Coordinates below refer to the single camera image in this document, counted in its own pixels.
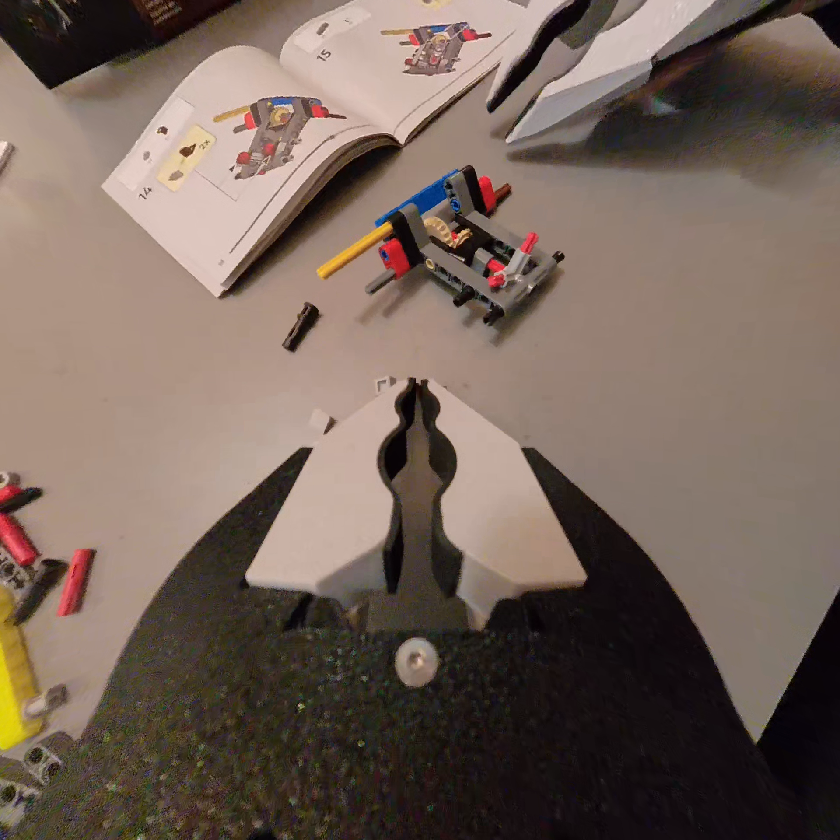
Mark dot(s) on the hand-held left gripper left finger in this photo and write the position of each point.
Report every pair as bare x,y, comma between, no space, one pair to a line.
308,525

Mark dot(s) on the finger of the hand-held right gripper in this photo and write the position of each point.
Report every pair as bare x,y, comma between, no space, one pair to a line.
610,72
525,46

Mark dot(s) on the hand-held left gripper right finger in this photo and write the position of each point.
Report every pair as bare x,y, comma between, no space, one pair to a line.
512,525

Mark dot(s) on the partly built lego assembly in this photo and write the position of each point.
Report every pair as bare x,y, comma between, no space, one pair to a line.
472,262

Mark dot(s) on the small solid grey lego piece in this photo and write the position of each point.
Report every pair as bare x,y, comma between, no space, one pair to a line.
321,421

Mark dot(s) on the small hollow grey lego piece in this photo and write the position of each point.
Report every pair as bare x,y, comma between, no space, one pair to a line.
384,384

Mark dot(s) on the loose black lego pin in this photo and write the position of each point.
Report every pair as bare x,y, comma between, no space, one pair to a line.
300,326

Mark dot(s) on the red lego axle connector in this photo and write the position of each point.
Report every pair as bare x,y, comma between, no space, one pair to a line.
16,538
75,581

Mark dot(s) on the small grey lego connector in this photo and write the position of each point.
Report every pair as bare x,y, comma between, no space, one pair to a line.
46,701

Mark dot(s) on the open lego instruction booklet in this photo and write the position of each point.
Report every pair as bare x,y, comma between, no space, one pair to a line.
197,216

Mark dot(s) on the yellow lego piece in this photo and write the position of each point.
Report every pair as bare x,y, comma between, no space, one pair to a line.
13,676

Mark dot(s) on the grey lego beam with holes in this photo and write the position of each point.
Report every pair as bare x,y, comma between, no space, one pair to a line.
46,758

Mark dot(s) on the black lego set box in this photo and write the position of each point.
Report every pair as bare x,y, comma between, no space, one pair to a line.
65,33

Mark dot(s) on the silver metal object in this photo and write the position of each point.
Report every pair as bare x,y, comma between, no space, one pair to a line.
5,157

